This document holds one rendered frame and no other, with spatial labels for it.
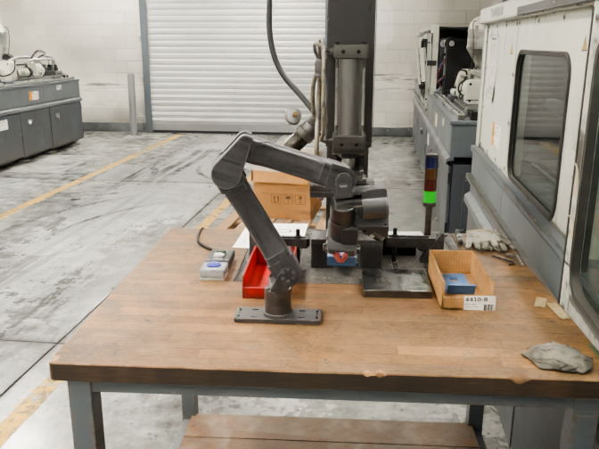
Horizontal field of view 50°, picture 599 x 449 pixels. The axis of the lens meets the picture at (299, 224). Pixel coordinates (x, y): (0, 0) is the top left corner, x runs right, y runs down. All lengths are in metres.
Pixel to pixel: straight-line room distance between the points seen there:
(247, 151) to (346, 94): 0.47
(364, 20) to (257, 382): 1.01
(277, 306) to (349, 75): 0.65
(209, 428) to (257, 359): 1.08
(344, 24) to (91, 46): 10.34
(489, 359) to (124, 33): 10.79
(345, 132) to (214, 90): 9.58
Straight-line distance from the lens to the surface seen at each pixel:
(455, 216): 4.98
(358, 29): 1.83
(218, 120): 11.32
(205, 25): 11.30
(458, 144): 4.87
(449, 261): 1.83
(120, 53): 11.83
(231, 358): 1.35
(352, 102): 1.76
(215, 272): 1.75
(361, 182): 1.80
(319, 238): 1.83
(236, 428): 2.38
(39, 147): 9.47
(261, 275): 1.77
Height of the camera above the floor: 1.52
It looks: 16 degrees down
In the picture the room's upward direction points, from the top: straight up
